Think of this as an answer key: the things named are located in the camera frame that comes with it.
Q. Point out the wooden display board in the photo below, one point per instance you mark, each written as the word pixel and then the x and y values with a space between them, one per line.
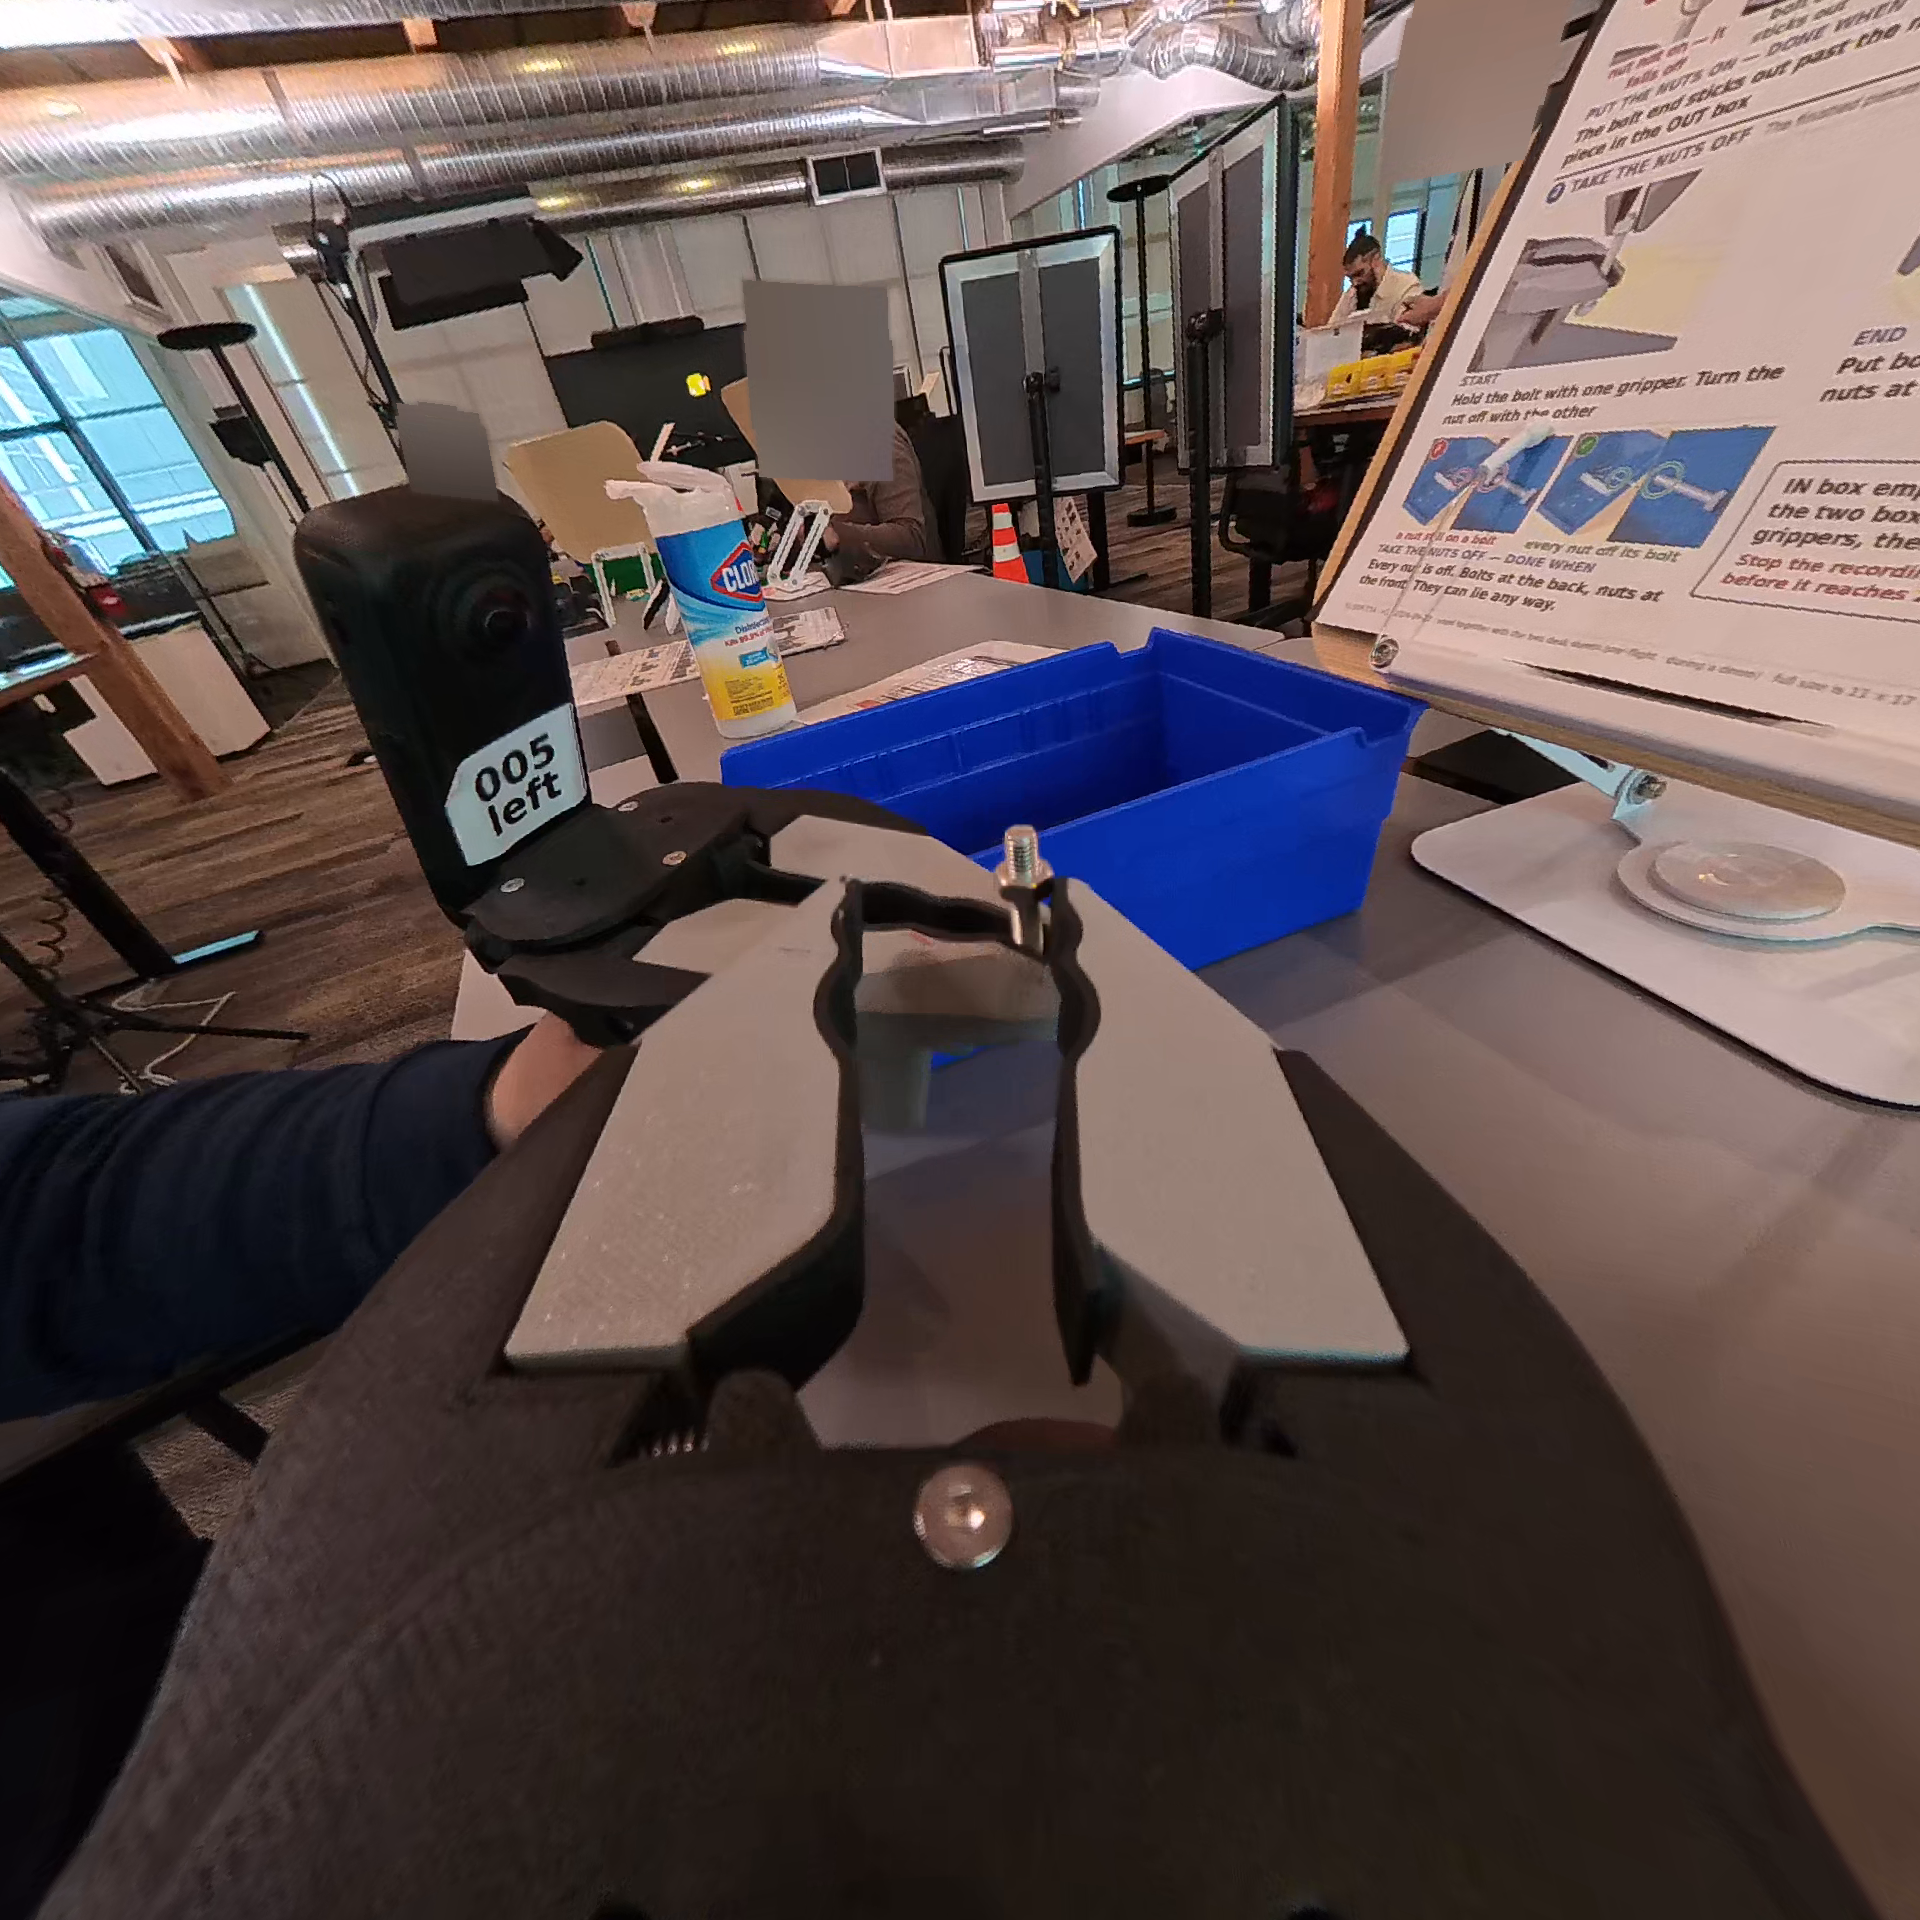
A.
pixel 1725 755

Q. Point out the large window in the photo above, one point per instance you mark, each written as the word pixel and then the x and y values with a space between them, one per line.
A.
pixel 105 433

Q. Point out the yellow boxes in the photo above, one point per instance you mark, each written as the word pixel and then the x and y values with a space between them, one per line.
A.
pixel 1368 373

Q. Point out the black office chair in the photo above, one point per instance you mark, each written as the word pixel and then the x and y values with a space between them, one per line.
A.
pixel 1273 514

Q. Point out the white frame stand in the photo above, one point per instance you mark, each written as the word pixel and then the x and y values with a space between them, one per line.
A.
pixel 785 572

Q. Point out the white air vent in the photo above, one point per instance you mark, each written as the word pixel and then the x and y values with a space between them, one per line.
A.
pixel 854 174

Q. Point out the silver ventilation duct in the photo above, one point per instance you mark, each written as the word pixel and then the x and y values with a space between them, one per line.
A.
pixel 446 200
pixel 522 96

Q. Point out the silver hex bolt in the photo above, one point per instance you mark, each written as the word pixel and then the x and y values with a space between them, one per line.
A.
pixel 1029 848

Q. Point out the printed instruction sheet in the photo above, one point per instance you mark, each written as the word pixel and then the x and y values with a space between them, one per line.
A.
pixel 1652 373

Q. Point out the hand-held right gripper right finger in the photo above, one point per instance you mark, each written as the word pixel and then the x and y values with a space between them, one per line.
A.
pixel 1235 1172

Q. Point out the black studio light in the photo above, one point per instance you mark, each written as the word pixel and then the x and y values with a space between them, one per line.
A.
pixel 465 272

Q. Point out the blue plastic bin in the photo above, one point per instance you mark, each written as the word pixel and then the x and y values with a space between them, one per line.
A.
pixel 1235 846

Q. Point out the person's left forearm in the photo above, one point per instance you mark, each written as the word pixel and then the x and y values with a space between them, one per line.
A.
pixel 228 1229

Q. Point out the tan board on white stand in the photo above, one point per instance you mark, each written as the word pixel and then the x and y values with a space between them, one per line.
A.
pixel 573 489

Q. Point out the white cabinet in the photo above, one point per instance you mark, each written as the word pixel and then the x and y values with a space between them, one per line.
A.
pixel 194 690

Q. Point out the person's left hand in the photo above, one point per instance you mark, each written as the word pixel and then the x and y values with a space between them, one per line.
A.
pixel 544 1072

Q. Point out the white paper sheet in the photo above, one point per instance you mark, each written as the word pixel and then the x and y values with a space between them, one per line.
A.
pixel 929 573
pixel 934 666

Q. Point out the wooden support post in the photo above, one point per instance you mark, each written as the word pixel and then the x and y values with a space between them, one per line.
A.
pixel 118 659
pixel 1336 152

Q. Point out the disinfectant wipes canister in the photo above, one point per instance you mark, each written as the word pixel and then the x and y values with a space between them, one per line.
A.
pixel 726 633

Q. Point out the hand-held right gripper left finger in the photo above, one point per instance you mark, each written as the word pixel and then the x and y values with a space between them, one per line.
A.
pixel 691 1172

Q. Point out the orange traffic cone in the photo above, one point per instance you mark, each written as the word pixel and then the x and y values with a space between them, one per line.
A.
pixel 1011 554

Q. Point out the black display screen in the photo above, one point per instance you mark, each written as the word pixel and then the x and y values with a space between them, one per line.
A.
pixel 629 373

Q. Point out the printed brochure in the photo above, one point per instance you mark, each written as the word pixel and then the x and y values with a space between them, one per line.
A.
pixel 800 633

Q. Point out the white framed grey panel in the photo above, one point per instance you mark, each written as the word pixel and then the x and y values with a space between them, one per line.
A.
pixel 1241 272
pixel 1032 357

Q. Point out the wooden standing desk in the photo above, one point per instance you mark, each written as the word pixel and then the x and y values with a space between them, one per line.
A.
pixel 34 686

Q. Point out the black patterned printed sheet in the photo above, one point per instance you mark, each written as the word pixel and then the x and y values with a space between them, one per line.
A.
pixel 639 682

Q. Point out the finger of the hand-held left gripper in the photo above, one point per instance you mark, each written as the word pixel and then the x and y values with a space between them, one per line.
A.
pixel 884 856
pixel 963 979

